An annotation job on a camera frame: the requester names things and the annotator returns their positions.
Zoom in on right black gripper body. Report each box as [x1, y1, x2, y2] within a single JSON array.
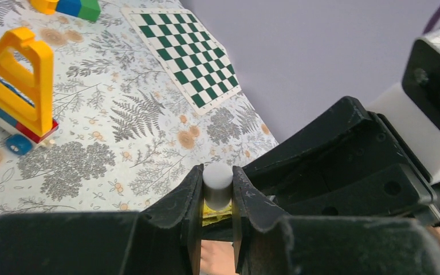
[[243, 96, 440, 224]]

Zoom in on yellow nail polish bottle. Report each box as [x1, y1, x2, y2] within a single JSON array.
[[202, 203, 232, 226]]

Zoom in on yellow red toy block car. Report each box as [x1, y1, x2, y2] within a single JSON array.
[[0, 27, 58, 156]]

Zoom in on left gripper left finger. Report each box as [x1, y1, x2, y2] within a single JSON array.
[[0, 165, 203, 274]]

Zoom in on green white checkerboard mat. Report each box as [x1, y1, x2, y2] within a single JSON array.
[[121, 7, 241, 115]]

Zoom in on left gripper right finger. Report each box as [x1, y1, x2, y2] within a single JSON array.
[[232, 166, 440, 274]]

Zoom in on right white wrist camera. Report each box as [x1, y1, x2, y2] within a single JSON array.
[[367, 28, 440, 184]]

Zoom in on orange blue green block row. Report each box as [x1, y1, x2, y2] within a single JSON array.
[[29, 0, 101, 22]]

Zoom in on floral patterned table cloth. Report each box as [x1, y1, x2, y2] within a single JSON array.
[[0, 1, 277, 214]]

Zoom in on person's hand dark nails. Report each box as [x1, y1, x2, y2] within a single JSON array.
[[200, 240, 237, 275]]

